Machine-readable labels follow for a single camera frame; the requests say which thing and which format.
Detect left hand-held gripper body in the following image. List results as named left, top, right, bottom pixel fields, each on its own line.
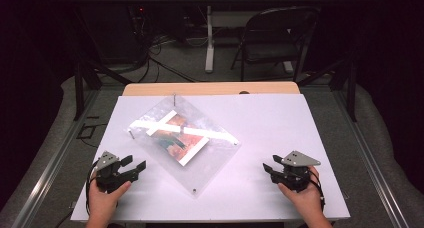
left=94, top=150, right=140, bottom=194

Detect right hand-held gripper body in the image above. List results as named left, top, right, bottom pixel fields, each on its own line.
left=271, top=150, right=322, bottom=193

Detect clear acrylic photo frame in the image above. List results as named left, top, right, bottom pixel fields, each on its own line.
left=125, top=94, right=242, bottom=199

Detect person's left hand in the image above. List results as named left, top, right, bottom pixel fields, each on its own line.
left=87, top=179, right=132, bottom=219

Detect person's right hand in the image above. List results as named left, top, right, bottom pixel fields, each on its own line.
left=277, top=165, right=326, bottom=220

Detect colourful photo print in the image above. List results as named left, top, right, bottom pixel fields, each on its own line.
left=145, top=109, right=211, bottom=167

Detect black metal stand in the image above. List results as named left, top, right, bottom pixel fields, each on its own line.
left=73, top=56, right=133, bottom=122
left=298, top=52, right=358, bottom=123

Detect black folding chair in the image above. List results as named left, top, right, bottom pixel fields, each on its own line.
left=230, top=6, right=322, bottom=83

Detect dark computer tower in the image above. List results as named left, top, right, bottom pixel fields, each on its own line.
left=128, top=1, right=158, bottom=52

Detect white-legged desk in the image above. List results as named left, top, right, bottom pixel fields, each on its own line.
left=185, top=0, right=330, bottom=74

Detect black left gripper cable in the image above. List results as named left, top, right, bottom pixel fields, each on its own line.
left=85, top=159, right=101, bottom=217

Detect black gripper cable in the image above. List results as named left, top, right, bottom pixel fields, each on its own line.
left=308, top=169, right=326, bottom=213
left=85, top=159, right=101, bottom=217

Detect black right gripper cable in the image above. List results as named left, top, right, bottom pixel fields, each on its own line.
left=308, top=169, right=326, bottom=213

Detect aluminium floor rail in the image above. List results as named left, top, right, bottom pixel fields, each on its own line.
left=333, top=87, right=411, bottom=228
left=11, top=89, right=101, bottom=228

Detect black floor cables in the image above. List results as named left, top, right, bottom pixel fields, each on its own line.
left=131, top=34, right=201, bottom=84

